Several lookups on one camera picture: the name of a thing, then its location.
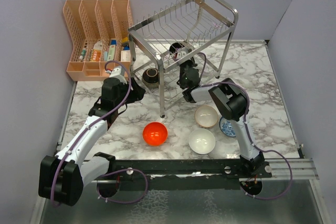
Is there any peach plastic file organizer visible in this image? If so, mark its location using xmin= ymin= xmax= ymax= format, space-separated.
xmin=63 ymin=0 xmax=133 ymax=81

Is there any beige speckled bowl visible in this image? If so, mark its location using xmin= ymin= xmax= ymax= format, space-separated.
xmin=194 ymin=105 xmax=218 ymax=129

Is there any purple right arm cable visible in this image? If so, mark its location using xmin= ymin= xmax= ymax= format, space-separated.
xmin=176 ymin=48 xmax=295 ymax=201

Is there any blue and white bowl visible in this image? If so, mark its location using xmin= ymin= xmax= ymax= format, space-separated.
xmin=219 ymin=118 xmax=236 ymax=137

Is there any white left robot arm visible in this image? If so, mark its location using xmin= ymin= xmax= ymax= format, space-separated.
xmin=38 ymin=62 xmax=145 ymax=206

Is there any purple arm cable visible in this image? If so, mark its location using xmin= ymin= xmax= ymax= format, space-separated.
xmin=50 ymin=60 xmax=150 ymax=206
xmin=176 ymin=48 xmax=295 ymax=201

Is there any cream bottle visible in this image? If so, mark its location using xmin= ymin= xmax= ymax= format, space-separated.
xmin=121 ymin=46 xmax=131 ymax=62

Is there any orange white packet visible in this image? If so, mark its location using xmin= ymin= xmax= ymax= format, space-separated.
xmin=90 ymin=40 xmax=103 ymax=62

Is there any dark patterned cream-inside bowl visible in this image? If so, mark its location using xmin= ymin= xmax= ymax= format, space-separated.
xmin=142 ymin=68 xmax=159 ymax=89

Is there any white blue tube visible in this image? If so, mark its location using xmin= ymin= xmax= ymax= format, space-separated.
xmin=107 ymin=40 xmax=117 ymax=61

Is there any red bowl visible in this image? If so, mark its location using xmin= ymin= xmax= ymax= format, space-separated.
xmin=142 ymin=122 xmax=168 ymax=146

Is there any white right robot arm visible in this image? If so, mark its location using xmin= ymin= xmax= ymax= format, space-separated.
xmin=177 ymin=60 xmax=265 ymax=177

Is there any small green white tube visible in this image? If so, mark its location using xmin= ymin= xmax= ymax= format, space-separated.
xmin=78 ymin=47 xmax=87 ymax=61

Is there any black aluminium frame rail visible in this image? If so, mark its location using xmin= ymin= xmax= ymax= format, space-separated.
xmin=42 ymin=153 xmax=318 ymax=192

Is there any steel wire dish rack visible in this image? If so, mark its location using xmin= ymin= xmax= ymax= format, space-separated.
xmin=128 ymin=0 xmax=239 ymax=118

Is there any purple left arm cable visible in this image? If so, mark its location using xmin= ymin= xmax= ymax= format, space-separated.
xmin=50 ymin=60 xmax=150 ymax=206

